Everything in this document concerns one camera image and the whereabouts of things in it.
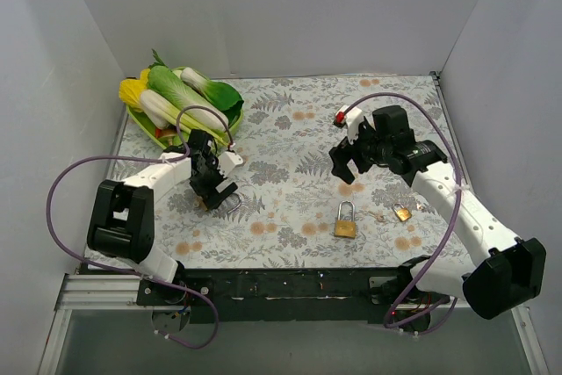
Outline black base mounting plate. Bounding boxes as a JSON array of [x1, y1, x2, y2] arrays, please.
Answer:
[[135, 267, 453, 324]]

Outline long shackle brass padlock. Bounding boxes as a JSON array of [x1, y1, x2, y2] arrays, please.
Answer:
[[334, 201, 357, 239]]

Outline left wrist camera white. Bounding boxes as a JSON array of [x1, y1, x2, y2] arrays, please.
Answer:
[[218, 145, 244, 177]]

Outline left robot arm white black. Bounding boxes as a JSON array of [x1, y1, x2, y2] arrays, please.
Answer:
[[87, 129, 243, 305]]

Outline green plastic tray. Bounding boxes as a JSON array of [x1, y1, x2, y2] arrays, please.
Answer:
[[125, 64, 243, 148]]

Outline celery stalk bunch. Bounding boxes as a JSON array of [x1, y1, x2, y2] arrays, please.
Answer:
[[139, 90, 224, 133]]

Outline right wrist camera grey red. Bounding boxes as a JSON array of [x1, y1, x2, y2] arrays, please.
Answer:
[[333, 105, 364, 145]]

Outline small brass padlock shackle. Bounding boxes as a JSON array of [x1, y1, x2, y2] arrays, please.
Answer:
[[197, 193, 242, 215]]

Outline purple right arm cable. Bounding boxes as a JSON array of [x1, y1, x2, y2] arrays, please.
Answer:
[[342, 91, 465, 335]]

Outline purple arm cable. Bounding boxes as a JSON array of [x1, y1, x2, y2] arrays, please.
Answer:
[[46, 105, 235, 350], [342, 91, 465, 335]]

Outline yellow corn leafy vegetable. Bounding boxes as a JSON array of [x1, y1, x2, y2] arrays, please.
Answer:
[[119, 69, 150, 112]]

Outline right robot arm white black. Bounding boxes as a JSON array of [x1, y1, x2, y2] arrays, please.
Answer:
[[329, 105, 546, 320]]

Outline napa cabbage green white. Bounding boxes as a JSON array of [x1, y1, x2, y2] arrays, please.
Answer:
[[148, 66, 228, 132]]

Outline large brass padlock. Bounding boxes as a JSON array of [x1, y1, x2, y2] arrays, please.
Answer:
[[392, 203, 412, 222]]

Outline floral patterned table mat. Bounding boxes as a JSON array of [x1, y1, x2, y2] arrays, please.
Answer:
[[87, 74, 493, 270]]

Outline brown mushroom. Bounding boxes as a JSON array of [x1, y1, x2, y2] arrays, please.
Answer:
[[158, 128, 177, 148]]

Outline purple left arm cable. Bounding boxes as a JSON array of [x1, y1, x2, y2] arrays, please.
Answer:
[[46, 105, 235, 350]]

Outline bok choy dark green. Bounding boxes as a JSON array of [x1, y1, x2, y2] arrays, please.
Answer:
[[180, 68, 244, 112]]

